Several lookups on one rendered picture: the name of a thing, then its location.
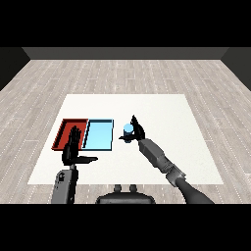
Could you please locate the red shallow open box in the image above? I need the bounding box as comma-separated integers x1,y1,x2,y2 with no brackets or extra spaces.
51,118,89,152

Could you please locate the light blue shallow open box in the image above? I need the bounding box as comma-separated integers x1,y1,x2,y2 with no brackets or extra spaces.
80,118,115,152

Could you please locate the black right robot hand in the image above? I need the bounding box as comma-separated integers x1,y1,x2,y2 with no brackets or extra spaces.
118,115,146,144

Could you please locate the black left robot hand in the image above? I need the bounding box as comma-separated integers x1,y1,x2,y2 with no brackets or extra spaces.
61,125,99,167

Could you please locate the dark grey robot body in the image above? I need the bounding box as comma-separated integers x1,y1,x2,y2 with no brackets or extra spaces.
95,183,157,205

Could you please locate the small blue can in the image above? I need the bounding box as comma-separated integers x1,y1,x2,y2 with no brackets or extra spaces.
123,123,135,137

